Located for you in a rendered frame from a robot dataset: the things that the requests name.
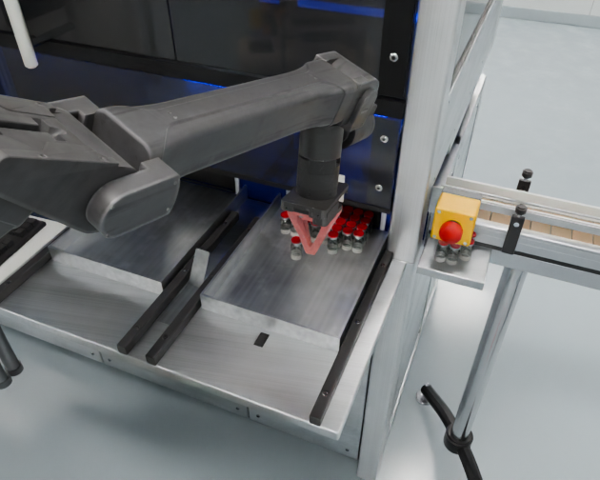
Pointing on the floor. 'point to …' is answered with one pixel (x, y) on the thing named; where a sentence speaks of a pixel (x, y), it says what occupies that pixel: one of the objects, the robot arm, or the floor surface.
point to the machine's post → (410, 204)
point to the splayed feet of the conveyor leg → (450, 431)
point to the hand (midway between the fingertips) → (310, 248)
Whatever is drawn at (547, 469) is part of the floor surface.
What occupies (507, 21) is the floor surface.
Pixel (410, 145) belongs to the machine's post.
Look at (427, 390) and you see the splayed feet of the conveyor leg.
